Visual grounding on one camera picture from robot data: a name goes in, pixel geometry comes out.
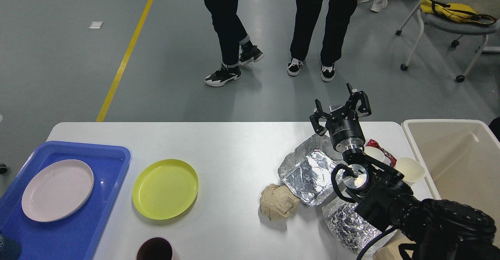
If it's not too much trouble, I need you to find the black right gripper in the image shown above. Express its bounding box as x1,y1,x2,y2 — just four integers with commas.
311,83,373,153

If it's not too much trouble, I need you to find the yellow plate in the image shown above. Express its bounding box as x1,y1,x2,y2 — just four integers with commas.
132,159,199,220

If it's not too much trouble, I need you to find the pink brown cup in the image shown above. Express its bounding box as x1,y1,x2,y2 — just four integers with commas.
136,237,174,260

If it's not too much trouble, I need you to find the green yellow mug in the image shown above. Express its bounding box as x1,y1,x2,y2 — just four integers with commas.
0,233,21,260

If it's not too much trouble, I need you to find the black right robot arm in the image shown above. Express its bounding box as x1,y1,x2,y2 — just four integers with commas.
310,83,500,260

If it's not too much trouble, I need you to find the red snack wrapper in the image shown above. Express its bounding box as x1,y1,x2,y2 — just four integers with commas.
365,139,397,168

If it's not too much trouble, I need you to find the white paper cup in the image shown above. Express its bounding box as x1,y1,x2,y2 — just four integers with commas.
364,146,386,162

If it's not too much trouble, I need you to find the aluminium foil tray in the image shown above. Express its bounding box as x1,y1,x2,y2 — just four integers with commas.
277,134,343,207

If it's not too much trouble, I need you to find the white paper bowl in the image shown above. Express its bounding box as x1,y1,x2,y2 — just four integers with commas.
394,157,426,186

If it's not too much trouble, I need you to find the crumpled brown paper ball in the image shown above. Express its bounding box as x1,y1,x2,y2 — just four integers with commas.
259,183,300,221

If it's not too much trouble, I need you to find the crumpled aluminium foil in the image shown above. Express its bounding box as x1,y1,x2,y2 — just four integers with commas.
323,198,382,254

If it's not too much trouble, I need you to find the person in black trousers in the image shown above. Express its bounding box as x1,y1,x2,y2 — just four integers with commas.
287,0,366,82

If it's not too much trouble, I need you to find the beige plastic bin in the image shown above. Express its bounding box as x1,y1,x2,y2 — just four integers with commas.
402,119,500,227

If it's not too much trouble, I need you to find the grey chair on wheels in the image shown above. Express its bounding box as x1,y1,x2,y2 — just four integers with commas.
400,0,499,83

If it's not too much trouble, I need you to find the yellow bag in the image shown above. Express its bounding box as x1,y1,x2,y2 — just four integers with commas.
420,0,498,27

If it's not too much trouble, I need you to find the person in dark jeans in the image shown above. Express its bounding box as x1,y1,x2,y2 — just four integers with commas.
204,0,264,87

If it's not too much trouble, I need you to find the blue plastic tray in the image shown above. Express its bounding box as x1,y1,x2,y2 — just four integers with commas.
0,141,131,260

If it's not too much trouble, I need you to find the pink plate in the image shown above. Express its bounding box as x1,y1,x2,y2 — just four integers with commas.
21,159,94,223

